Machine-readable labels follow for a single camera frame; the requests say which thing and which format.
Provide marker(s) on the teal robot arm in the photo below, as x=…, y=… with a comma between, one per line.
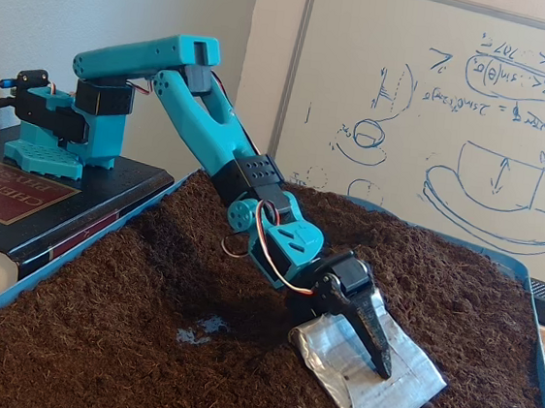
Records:
x=203, y=123

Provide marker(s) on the blue tray of soil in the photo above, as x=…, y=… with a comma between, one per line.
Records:
x=92, y=341

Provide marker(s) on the black chemistry handbook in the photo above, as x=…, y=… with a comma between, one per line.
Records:
x=97, y=205

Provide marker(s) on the silver tape shovel blade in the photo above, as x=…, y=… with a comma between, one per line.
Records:
x=378, y=400

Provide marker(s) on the black motor controller box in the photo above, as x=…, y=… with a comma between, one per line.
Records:
x=32, y=81

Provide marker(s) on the whiteboard with blue sketches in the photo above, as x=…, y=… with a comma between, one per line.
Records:
x=366, y=53

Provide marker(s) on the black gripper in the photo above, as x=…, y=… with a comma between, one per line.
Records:
x=343, y=279

